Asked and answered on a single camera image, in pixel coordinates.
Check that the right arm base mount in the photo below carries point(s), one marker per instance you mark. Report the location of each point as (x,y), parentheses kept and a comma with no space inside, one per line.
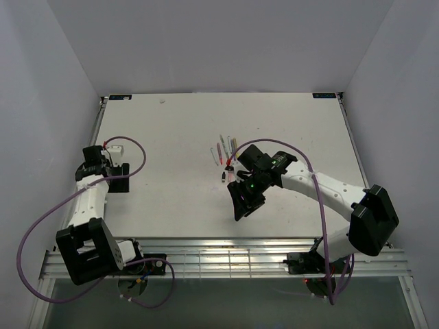
(312,262)

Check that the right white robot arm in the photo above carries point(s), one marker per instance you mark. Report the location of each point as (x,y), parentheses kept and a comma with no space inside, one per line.
(369,211)

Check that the pink highlighter pen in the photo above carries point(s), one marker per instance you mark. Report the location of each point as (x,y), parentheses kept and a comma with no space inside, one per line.
(219,152)

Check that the blue corner label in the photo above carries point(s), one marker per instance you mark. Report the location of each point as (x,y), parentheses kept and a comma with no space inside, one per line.
(119,97)
(324,95)

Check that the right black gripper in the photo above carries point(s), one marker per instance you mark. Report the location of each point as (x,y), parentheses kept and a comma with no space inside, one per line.
(243,208)

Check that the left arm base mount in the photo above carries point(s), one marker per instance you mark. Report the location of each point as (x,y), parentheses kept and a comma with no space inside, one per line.
(151,264)

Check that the right blue corner label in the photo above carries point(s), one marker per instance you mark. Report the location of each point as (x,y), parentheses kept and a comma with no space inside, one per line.
(324,95)

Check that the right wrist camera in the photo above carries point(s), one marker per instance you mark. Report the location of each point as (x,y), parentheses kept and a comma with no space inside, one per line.
(234,169)

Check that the aluminium rail frame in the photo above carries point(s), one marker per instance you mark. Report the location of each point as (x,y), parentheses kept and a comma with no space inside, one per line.
(258,258)

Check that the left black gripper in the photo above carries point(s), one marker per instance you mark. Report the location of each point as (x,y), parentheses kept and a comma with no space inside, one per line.
(122,186)

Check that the left blue corner label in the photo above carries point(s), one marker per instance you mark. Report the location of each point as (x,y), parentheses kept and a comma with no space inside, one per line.
(119,97)

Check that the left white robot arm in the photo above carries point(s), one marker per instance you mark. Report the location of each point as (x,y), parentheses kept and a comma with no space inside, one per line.
(86,245)

